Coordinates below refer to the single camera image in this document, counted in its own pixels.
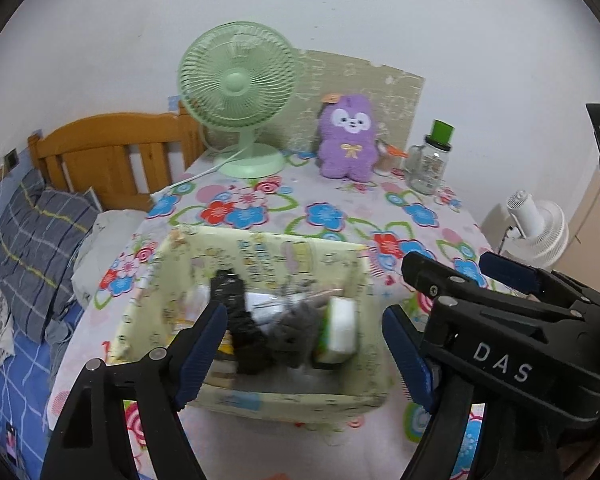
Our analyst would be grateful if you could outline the green desk fan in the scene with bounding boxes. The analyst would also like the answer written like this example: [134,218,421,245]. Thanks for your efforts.
[178,21,297,179]

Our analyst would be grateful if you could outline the glass jar with green lid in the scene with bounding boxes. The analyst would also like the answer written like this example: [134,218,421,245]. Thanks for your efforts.
[405,120,454,196]

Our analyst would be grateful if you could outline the floral tablecloth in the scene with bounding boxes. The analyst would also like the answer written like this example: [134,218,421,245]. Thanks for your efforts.
[47,153,493,479]

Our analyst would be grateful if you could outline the white roll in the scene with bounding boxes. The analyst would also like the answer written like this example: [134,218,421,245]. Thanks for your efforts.
[243,286,344,326]

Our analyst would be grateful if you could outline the black plastic bag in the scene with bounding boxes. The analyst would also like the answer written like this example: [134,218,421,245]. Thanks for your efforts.
[210,269,274,375]

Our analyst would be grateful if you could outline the white standing fan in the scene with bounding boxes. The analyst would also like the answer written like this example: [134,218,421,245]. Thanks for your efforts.
[496,190,569,270]

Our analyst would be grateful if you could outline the grey plaid pillow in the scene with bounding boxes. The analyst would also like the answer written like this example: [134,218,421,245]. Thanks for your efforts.
[0,169,100,344]

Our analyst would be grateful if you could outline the purple plush toy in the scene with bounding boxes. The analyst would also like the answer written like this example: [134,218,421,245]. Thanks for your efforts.
[317,94,379,183]

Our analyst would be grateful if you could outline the beige patterned board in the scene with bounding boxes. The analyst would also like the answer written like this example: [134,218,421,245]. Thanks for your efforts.
[263,50,425,152]

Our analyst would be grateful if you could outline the wooden bed headboard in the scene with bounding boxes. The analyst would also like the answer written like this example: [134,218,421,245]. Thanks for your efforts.
[28,105,204,211]

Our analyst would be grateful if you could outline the yellow patterned storage box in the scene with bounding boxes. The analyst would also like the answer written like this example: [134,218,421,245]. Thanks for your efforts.
[108,226,390,422]

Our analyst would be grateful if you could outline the cotton swab container orange lid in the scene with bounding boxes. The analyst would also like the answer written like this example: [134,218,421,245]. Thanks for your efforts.
[374,140,408,176]

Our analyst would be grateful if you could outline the grey plush item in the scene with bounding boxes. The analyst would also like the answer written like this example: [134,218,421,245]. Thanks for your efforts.
[266,289,329,368]

